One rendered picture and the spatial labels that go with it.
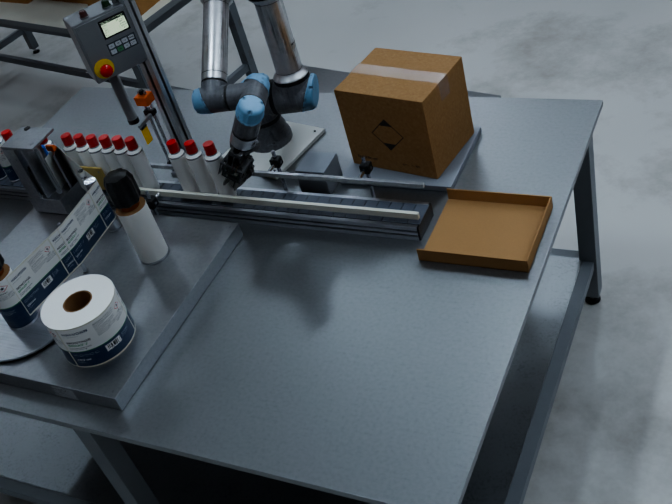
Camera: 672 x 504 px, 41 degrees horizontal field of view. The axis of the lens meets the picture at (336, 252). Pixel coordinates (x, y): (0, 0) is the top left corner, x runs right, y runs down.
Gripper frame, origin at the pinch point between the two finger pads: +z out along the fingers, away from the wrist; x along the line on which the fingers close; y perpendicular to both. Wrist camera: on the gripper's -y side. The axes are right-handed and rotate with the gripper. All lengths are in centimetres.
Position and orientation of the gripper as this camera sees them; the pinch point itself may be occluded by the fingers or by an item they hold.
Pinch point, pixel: (235, 183)
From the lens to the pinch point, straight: 271.8
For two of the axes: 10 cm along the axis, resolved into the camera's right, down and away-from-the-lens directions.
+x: 8.9, 4.5, -0.7
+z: -2.4, 5.8, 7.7
